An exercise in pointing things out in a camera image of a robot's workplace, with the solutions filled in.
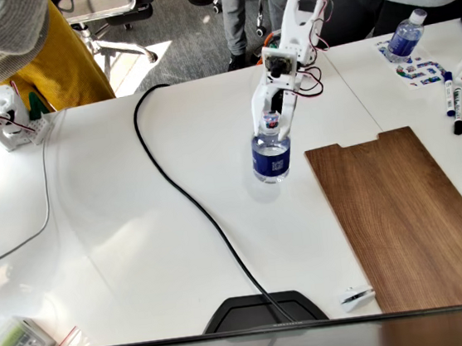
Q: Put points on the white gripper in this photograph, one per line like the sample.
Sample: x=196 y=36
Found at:
x=259 y=101

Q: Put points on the blue bottle with sticker cap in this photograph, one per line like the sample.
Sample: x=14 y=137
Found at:
x=273 y=155

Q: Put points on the white leader arm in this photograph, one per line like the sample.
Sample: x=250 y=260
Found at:
x=14 y=135

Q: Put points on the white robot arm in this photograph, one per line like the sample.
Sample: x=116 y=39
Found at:
x=297 y=19

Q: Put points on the blue bottle with white cap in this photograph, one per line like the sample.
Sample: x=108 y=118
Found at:
x=403 y=38

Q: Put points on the person in grey trousers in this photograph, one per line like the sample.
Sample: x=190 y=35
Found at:
x=236 y=14

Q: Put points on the colourful sticker sheet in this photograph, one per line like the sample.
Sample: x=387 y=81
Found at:
x=416 y=72

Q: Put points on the brown wooden board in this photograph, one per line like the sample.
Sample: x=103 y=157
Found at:
x=395 y=221

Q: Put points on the blue whiteboard marker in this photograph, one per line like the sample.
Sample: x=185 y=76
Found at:
x=449 y=94

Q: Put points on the black whiteboard marker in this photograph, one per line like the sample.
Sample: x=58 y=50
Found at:
x=458 y=111

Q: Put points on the black office chair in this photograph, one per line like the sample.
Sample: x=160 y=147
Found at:
x=115 y=2

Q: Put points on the person in yellow trousers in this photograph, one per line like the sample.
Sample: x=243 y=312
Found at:
x=69 y=70

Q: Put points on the green table clamp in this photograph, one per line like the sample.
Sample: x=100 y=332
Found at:
x=35 y=107

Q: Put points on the clear zip bag red seal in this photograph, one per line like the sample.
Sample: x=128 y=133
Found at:
x=68 y=339

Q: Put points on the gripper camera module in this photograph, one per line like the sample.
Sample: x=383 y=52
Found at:
x=279 y=65

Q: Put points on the white partition bracket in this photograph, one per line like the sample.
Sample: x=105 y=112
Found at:
x=356 y=298

